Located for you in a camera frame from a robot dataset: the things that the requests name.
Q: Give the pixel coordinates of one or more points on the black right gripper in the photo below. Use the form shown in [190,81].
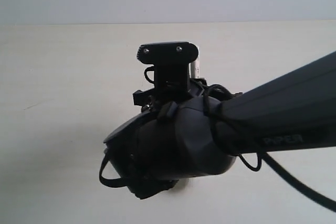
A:
[156,97]

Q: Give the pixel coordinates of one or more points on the white wooden paint brush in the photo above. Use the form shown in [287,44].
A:
[195,68]

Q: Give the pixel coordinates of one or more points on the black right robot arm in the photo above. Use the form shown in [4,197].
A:
[188,129]

